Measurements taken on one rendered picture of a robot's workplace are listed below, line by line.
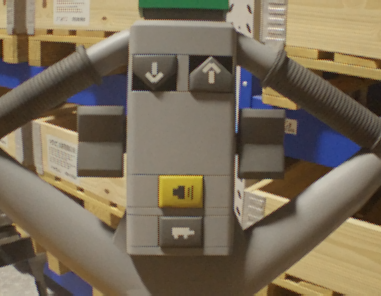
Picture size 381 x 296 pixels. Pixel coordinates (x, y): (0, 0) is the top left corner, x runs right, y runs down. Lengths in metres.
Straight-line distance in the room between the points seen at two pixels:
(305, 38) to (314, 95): 0.64
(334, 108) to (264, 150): 0.08
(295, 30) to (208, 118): 0.70
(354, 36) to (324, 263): 0.53
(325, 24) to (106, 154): 0.72
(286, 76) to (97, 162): 0.18
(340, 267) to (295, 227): 0.72
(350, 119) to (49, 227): 0.29
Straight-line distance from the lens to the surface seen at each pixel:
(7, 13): 1.99
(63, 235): 0.42
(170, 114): 0.39
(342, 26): 1.02
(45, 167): 1.89
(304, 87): 0.42
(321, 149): 1.14
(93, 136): 0.40
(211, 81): 0.39
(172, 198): 0.39
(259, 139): 0.41
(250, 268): 0.43
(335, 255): 1.13
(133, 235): 0.40
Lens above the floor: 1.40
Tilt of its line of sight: 17 degrees down
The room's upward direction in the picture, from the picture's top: 2 degrees clockwise
